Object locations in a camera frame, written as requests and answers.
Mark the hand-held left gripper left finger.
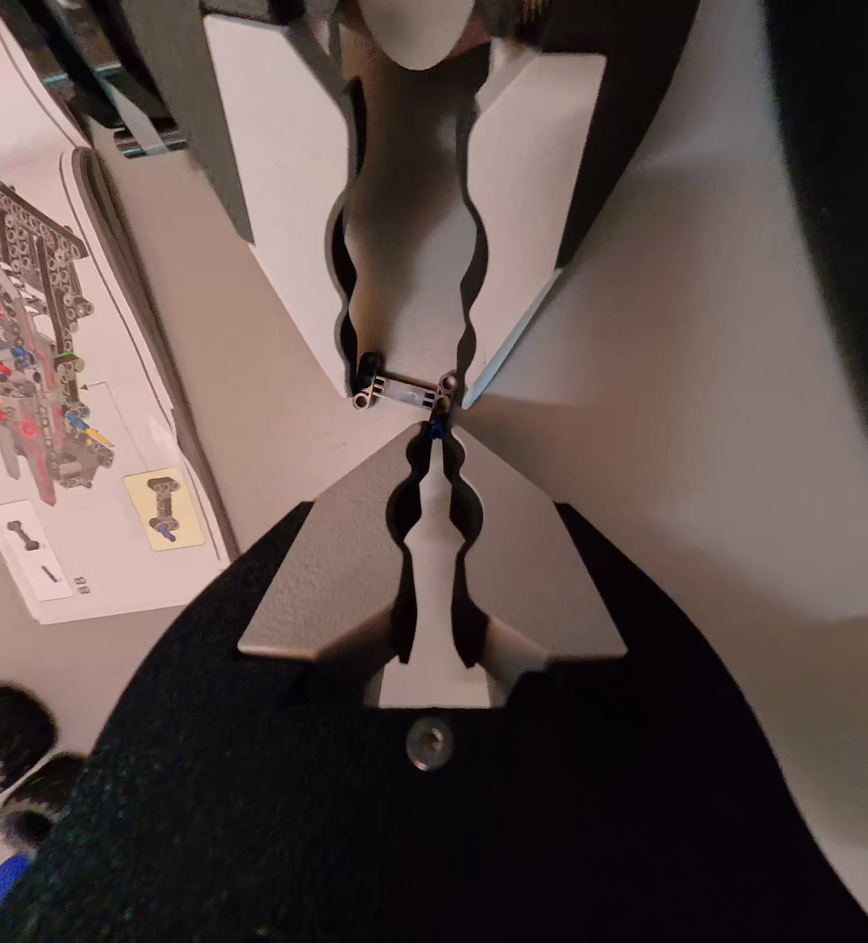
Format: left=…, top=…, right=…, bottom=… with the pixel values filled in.
left=238, top=423, right=436, bottom=667

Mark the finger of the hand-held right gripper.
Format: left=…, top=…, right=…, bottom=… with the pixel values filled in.
left=452, top=52, right=610, bottom=410
left=204, top=13, right=383, bottom=399

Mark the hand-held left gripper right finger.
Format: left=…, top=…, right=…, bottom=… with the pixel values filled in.
left=437, top=426, right=630, bottom=686

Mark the black toy beam part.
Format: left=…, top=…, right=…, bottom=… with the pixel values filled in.
left=353, top=352, right=458, bottom=412

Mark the grey red toy truck model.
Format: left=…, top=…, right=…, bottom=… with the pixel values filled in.
left=0, top=0, right=188, bottom=159

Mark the white instruction booklet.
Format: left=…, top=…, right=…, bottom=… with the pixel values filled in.
left=0, top=0, right=242, bottom=626

